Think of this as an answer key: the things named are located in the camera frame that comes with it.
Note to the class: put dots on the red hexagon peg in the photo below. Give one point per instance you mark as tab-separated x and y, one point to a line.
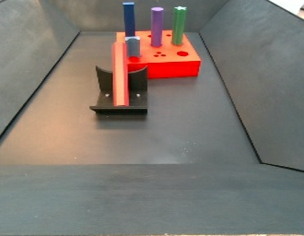
120	75

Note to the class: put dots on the red peg board block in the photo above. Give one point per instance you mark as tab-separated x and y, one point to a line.
166	61

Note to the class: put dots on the black curved peg stand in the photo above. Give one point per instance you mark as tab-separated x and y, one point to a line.
137	86

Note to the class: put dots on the light blue arch peg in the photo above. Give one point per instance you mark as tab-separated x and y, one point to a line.
132	46

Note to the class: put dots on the purple cylinder peg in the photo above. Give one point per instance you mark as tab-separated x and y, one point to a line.
157	26

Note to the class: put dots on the green star peg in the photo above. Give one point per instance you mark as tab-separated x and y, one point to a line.
178	22

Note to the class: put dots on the dark blue square peg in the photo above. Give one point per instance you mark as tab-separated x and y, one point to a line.
129	19

